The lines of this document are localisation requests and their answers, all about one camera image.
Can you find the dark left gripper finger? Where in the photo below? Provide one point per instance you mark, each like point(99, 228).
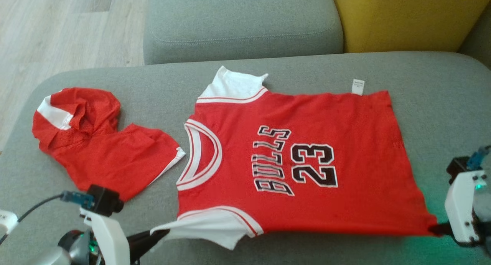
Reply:
point(139, 253)
point(144, 236)

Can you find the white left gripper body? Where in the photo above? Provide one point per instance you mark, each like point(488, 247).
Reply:
point(109, 242)

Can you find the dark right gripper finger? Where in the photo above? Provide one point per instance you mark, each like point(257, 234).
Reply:
point(441, 229)

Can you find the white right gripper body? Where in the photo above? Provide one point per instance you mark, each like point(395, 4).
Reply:
point(462, 207)

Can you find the red shorts with white trim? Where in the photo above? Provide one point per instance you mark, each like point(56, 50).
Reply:
point(115, 157)

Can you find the red Bulls 23 jersey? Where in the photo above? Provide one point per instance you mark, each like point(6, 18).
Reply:
point(345, 142)

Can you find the grey sofa back cushion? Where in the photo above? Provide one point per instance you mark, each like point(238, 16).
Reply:
point(477, 38)

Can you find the yellow sofa backrest cushion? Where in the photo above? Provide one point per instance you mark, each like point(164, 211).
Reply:
point(402, 15)

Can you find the large grey sofa chaise seat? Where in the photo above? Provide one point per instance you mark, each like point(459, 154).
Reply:
point(307, 69)

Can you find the grey sofa seat cushion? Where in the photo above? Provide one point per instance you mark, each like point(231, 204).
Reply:
point(238, 15)

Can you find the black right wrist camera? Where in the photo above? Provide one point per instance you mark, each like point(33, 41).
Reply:
point(458, 169)

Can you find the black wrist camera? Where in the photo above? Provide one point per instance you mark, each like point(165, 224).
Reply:
point(103, 199)
point(458, 169)

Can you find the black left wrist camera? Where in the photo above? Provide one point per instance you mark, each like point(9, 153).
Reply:
point(103, 199)

